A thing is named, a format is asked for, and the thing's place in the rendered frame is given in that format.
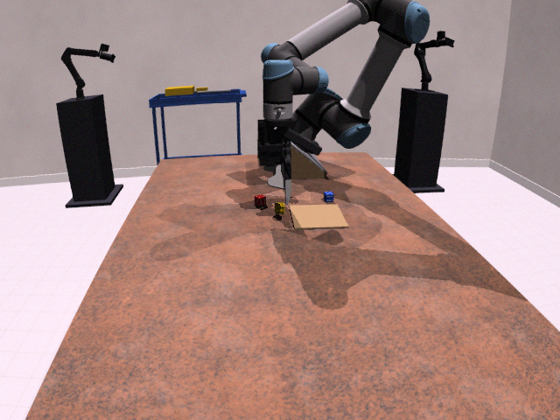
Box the yellow die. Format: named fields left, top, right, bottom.
left=275, top=202, right=285, bottom=214

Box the red die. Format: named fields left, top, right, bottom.
left=255, top=194, right=266, bottom=207

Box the beige flat mat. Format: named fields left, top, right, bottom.
left=290, top=204, right=348, bottom=229

